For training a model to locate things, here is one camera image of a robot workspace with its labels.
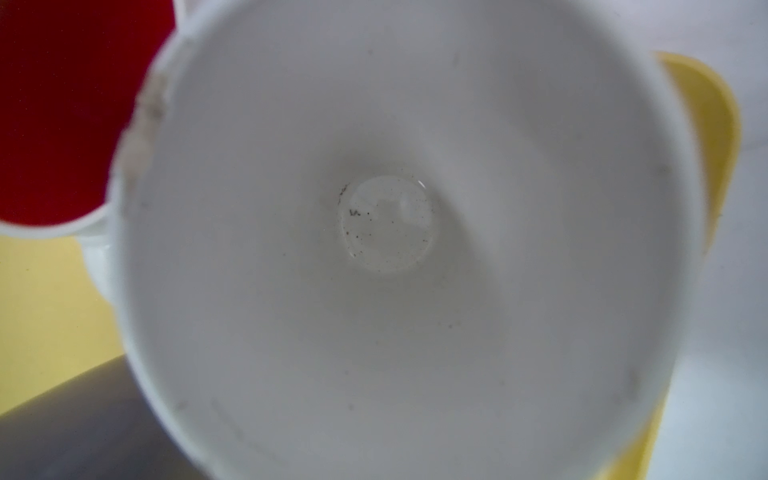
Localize red interior white mug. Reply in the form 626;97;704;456
0;0;181;240

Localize white mug blue handle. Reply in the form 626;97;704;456
107;1;706;479

